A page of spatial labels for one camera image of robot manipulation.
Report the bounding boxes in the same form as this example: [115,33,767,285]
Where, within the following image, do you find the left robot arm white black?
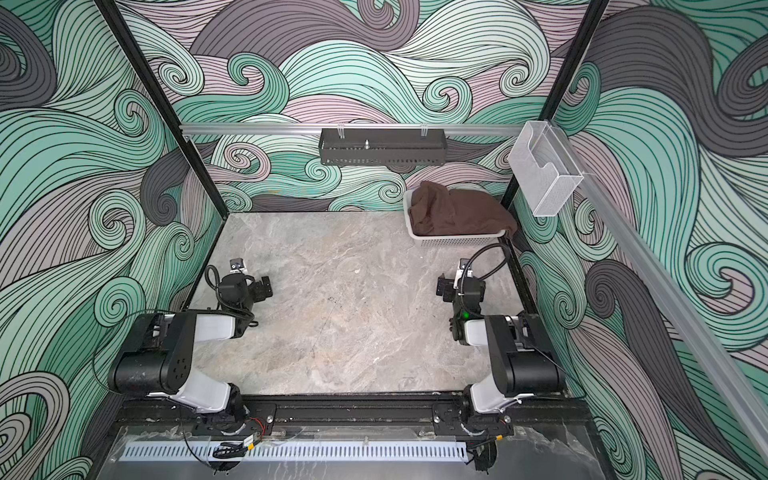
[107,265,273,422]

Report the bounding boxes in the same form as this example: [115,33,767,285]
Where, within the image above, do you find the aluminium rail back wall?
[180,122,523,137]

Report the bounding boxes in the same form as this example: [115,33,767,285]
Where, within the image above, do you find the black perforated metal tray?
[318,129,448,167]

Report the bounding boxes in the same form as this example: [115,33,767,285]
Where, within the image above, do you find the white plastic laundry basket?
[403,189,509,247]

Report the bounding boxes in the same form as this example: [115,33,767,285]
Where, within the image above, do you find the black frame post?
[502,1,609,212]
[94,0,229,220]

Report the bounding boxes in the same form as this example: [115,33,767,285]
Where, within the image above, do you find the brown trousers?
[405,181,518,236]

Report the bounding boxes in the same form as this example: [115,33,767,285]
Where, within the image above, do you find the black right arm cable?
[460,242,512,283]

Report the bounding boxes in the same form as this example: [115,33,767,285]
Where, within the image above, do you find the clear acrylic wall holder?
[507,121,584,217]

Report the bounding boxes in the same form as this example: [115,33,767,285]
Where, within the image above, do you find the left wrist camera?
[229,258,247,273]

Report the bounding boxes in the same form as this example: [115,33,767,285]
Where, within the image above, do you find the black frame post left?
[94,0,229,220]

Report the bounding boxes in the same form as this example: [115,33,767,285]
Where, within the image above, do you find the white slotted cable duct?
[118,440,469,462]

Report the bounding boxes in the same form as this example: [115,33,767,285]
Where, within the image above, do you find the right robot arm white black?
[436,275,566,414]

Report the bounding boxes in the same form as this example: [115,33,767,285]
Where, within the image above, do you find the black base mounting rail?
[116,391,591,438]

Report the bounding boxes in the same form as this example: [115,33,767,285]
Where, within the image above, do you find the aluminium rail wall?
[180,122,523,137]
[550,124,767,460]

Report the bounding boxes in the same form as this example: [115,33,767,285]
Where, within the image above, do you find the black frame post right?
[502,1,609,212]

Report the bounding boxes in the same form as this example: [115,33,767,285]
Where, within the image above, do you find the aluminium rail right wall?
[550,124,767,460]

